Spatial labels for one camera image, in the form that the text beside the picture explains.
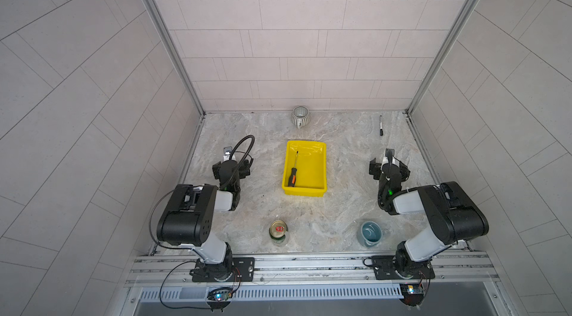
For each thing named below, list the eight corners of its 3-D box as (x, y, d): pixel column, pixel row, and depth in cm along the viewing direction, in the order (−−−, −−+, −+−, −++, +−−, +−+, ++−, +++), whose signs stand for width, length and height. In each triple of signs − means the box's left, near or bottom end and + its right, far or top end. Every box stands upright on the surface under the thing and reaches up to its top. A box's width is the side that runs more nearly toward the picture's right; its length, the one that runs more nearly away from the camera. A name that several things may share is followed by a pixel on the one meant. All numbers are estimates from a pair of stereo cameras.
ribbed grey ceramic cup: (298, 131, 110) (298, 122, 105) (287, 120, 114) (286, 111, 110) (313, 121, 114) (314, 113, 109) (302, 111, 119) (302, 103, 114)
